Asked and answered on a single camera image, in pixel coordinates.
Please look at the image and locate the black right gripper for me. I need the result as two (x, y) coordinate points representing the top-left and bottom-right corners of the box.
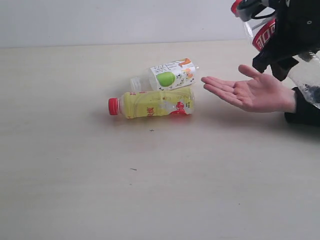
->
(252, 0), (320, 82)

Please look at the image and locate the clear cola bottle red label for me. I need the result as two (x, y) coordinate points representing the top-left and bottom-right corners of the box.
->
(230, 0), (320, 108)

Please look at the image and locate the yellow juice bottle red cap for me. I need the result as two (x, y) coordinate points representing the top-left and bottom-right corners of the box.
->
(108, 87), (195, 119)

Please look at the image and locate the black sleeved forearm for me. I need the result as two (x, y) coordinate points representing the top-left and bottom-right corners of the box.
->
(284, 87), (320, 127)

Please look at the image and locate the clear tea bottle apple label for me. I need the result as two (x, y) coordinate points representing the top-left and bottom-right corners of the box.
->
(129, 58), (200, 92)

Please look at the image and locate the person's open bare hand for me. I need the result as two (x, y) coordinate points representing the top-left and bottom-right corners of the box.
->
(201, 64), (297, 113)

